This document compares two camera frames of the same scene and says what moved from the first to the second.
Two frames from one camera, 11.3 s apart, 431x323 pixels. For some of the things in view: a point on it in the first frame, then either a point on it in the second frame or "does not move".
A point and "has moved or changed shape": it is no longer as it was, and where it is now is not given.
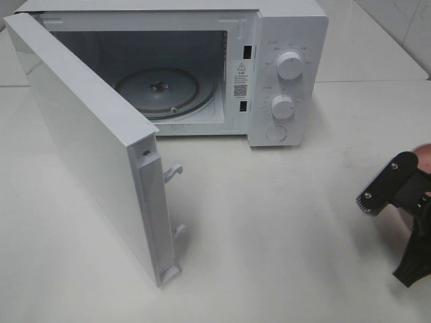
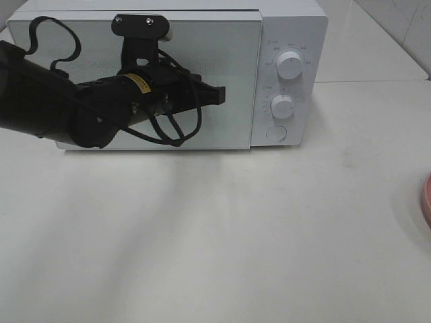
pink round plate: [423, 153] has moved or changed shape
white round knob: [282, 107] does not move
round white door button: [276, 133] does not move
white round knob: [289, 65] does not move
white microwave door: [114, 146] -> [224, 49]
